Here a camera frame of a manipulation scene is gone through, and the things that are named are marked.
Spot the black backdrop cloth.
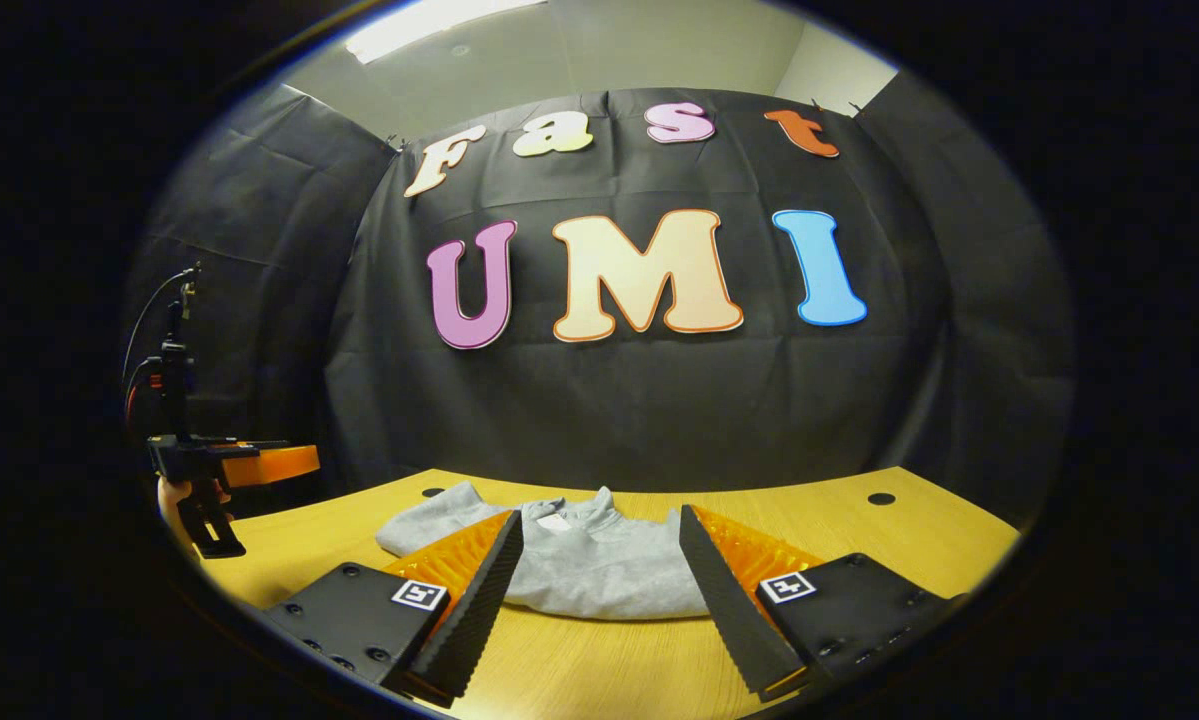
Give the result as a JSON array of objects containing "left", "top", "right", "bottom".
[{"left": 124, "top": 70, "right": 1077, "bottom": 521}]

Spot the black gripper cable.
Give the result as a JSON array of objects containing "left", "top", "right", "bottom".
[{"left": 121, "top": 265, "right": 200, "bottom": 401}]

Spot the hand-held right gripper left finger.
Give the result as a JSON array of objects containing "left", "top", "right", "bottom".
[{"left": 264, "top": 509, "right": 525, "bottom": 709}]

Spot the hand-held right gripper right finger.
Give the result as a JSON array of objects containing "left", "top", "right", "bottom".
[{"left": 679, "top": 503, "right": 970, "bottom": 701}]

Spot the grey sweatshirt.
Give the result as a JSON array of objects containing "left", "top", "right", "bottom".
[{"left": 375, "top": 481, "right": 715, "bottom": 621}]

